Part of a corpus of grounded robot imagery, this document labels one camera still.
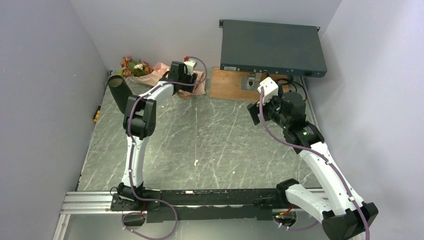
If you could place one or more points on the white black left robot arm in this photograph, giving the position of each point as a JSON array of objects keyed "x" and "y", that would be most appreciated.
[{"x": 139, "y": 119}]

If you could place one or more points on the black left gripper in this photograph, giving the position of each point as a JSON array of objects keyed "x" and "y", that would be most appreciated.
[{"x": 193, "y": 79}]

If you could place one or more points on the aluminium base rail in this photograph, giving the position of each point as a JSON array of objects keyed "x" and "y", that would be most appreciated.
[{"x": 87, "y": 215}]

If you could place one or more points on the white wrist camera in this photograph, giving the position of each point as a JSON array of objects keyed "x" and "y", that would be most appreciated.
[
  {"x": 269, "y": 88},
  {"x": 190, "y": 65}
]

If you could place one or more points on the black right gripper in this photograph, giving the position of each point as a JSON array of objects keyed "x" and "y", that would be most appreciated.
[{"x": 254, "y": 110}]

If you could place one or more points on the black mounting base plate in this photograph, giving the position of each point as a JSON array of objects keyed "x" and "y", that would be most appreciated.
[{"x": 261, "y": 204}]

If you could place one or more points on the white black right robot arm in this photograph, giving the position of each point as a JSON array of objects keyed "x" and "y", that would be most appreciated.
[{"x": 343, "y": 214}]

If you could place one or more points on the metal stand bracket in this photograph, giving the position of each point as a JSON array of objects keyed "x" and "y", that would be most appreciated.
[{"x": 251, "y": 82}]

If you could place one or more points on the wooden board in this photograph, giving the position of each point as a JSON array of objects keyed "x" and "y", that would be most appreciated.
[{"x": 226, "y": 85}]

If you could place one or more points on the dark grey network switch box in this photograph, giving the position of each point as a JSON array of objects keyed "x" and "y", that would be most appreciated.
[{"x": 271, "y": 48}]

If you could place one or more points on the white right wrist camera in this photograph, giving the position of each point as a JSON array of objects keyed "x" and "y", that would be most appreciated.
[{"x": 269, "y": 88}]

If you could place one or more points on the black cylindrical vase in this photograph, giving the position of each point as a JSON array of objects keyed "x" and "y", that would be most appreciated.
[{"x": 120, "y": 91}]

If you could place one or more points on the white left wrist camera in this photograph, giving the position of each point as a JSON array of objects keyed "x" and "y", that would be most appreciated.
[{"x": 190, "y": 65}]

